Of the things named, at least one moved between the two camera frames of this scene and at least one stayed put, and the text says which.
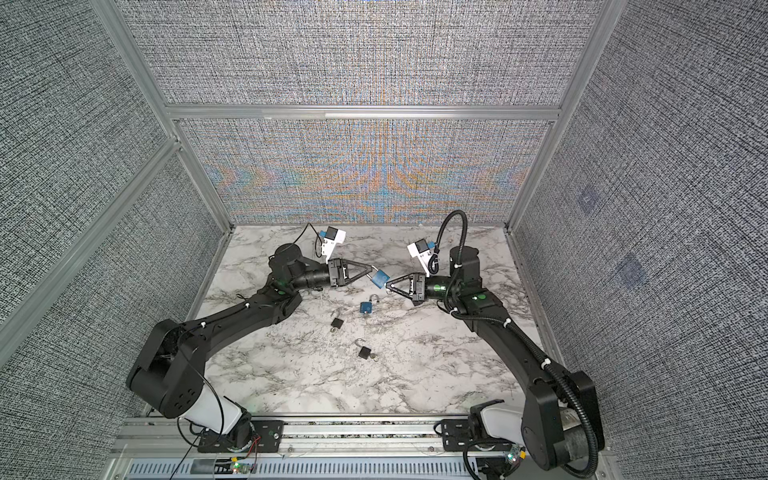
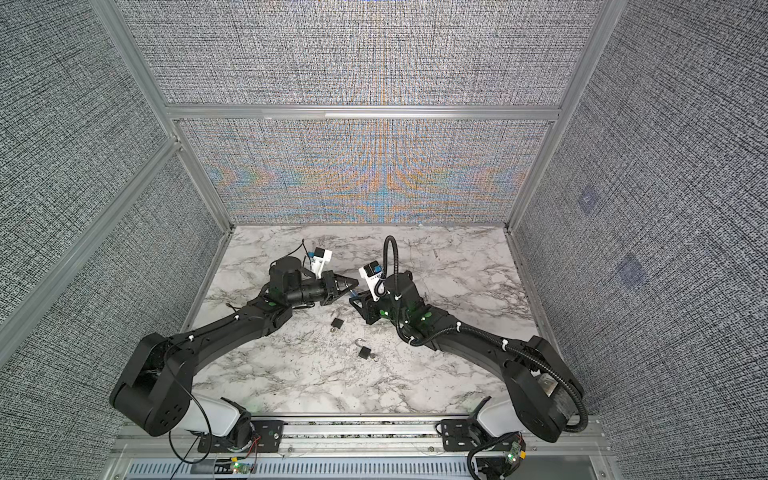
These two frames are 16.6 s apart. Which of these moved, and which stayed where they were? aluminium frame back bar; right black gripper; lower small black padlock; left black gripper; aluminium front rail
Moved: right black gripper; left black gripper
Stayed: aluminium frame back bar; lower small black padlock; aluminium front rail
